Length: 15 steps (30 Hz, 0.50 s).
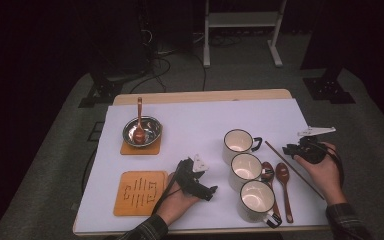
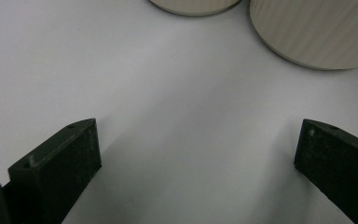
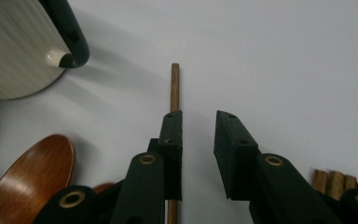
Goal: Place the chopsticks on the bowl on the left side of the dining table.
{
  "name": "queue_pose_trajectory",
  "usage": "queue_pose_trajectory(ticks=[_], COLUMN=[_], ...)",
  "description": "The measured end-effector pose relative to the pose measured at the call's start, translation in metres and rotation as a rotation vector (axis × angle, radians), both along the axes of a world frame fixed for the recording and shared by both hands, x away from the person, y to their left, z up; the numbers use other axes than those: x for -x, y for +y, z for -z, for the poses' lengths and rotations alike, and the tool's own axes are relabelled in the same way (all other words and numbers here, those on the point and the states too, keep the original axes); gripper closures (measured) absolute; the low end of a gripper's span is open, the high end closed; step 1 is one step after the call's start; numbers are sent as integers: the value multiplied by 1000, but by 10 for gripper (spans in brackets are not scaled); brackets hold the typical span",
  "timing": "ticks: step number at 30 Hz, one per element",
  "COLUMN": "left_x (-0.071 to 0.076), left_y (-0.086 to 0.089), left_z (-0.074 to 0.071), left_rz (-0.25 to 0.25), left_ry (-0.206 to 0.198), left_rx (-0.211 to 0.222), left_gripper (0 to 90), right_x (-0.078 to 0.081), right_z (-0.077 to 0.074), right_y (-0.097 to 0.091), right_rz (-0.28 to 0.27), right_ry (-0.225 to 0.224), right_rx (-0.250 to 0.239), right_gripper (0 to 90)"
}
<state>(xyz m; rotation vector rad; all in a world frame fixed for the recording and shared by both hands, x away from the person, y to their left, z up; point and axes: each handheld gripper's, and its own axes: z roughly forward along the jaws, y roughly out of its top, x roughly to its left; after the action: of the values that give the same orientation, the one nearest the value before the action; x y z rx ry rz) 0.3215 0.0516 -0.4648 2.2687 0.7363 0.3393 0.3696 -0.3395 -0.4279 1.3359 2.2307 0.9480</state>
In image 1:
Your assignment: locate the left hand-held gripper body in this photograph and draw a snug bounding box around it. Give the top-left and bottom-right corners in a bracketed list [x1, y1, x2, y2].
[174, 153, 211, 198]

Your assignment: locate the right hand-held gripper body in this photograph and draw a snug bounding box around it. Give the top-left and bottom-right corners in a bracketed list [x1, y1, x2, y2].
[296, 125, 337, 165]

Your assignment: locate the brown wooden chopstick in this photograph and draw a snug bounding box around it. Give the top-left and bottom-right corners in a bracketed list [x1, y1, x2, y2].
[264, 140, 326, 201]

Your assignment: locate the white cup black rim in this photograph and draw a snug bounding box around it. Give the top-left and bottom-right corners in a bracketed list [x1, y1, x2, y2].
[238, 179, 283, 229]
[229, 152, 264, 193]
[222, 128, 264, 166]

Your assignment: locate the carved wooden coaster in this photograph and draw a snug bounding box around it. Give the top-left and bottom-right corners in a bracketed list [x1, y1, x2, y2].
[113, 170, 169, 217]
[119, 133, 163, 156]

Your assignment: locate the shiny steel bowl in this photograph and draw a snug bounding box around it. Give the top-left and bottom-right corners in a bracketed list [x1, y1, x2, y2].
[122, 115, 163, 148]

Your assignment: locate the brown wooden spoon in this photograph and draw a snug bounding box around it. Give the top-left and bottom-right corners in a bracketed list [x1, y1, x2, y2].
[133, 97, 147, 145]
[260, 161, 282, 220]
[275, 162, 295, 224]

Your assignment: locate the person's left hand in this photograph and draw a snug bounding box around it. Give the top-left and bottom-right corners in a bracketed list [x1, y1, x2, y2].
[156, 172, 202, 227]

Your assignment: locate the person's right hand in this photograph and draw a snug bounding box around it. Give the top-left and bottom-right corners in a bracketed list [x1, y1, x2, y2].
[294, 142, 348, 206]

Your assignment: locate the black stand base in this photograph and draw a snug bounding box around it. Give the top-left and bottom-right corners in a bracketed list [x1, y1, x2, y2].
[302, 66, 357, 105]
[78, 74, 124, 108]

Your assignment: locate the white table sheet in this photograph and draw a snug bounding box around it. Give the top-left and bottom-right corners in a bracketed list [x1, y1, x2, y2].
[74, 98, 354, 233]

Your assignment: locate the dark floor plate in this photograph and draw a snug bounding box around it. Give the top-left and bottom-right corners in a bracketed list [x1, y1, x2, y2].
[88, 121, 105, 143]

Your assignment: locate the white metal stand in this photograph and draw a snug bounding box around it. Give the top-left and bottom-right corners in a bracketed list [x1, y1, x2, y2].
[203, 0, 288, 69]

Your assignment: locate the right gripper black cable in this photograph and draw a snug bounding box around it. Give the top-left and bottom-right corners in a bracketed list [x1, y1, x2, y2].
[322, 142, 345, 188]

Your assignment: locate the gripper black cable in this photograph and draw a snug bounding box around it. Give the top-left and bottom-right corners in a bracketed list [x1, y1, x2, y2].
[151, 162, 185, 217]
[322, 142, 345, 188]

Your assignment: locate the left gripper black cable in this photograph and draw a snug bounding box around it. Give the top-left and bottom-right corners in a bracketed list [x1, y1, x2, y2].
[151, 162, 185, 217]

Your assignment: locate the black floor cable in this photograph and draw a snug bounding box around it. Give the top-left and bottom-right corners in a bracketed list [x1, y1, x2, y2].
[81, 148, 98, 194]
[129, 56, 172, 94]
[193, 53, 208, 92]

